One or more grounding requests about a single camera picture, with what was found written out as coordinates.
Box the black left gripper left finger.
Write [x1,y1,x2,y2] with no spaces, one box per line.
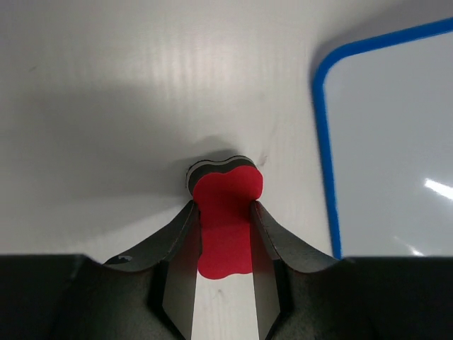
[1,201,197,339]

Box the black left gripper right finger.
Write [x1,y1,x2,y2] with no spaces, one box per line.
[250,201,452,339]

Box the red whiteboard eraser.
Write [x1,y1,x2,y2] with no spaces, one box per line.
[186,155,263,280]

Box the blue framed whiteboard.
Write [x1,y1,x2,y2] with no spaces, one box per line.
[312,18,452,259]

